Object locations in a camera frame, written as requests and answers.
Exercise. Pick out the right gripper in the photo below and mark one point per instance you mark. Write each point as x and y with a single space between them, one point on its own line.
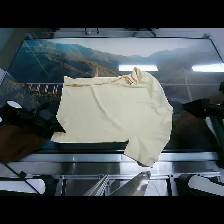
197 108

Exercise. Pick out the cream T-shirt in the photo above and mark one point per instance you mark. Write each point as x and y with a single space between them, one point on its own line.
113 110

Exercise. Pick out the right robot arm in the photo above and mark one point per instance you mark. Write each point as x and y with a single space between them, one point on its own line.
215 110

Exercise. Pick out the brown garment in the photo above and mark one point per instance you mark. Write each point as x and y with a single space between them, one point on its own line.
18 143

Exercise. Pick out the silver frame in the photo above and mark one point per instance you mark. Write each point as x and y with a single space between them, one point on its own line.
83 159

